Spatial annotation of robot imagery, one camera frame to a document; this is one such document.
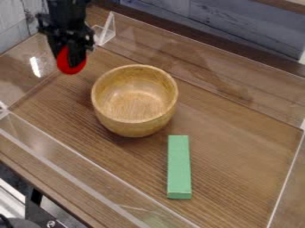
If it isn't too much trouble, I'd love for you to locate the wooden bowl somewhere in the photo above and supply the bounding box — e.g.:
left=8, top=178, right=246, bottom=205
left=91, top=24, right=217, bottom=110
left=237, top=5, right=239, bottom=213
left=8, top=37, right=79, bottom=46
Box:
left=91, top=64, right=179, bottom=137

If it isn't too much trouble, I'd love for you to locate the red plush strawberry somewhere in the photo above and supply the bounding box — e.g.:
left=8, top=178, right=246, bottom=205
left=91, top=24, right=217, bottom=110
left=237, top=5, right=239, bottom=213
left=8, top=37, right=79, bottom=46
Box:
left=56, top=46, right=87, bottom=75

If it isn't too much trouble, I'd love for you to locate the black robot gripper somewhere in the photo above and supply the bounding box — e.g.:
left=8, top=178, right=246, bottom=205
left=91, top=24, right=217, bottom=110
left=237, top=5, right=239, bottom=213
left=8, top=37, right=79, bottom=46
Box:
left=36, top=0, right=94, bottom=68

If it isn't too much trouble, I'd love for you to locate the black table leg bracket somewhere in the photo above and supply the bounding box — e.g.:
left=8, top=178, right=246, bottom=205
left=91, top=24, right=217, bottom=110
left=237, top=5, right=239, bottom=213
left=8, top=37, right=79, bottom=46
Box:
left=25, top=188, right=79, bottom=228

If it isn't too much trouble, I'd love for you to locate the clear acrylic tray wall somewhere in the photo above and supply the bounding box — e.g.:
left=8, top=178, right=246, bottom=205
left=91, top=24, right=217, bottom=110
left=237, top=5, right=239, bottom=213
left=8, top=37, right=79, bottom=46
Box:
left=0, top=107, right=199, bottom=228

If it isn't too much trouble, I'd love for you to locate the clear acrylic corner bracket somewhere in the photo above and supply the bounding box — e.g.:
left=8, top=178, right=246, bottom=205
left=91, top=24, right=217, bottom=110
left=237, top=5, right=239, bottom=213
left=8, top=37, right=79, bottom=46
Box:
left=92, top=12, right=115, bottom=46

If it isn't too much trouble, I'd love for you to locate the green rectangular block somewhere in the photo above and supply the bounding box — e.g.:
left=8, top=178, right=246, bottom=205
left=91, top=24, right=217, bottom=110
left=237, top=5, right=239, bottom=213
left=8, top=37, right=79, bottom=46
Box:
left=167, top=135, right=191, bottom=200

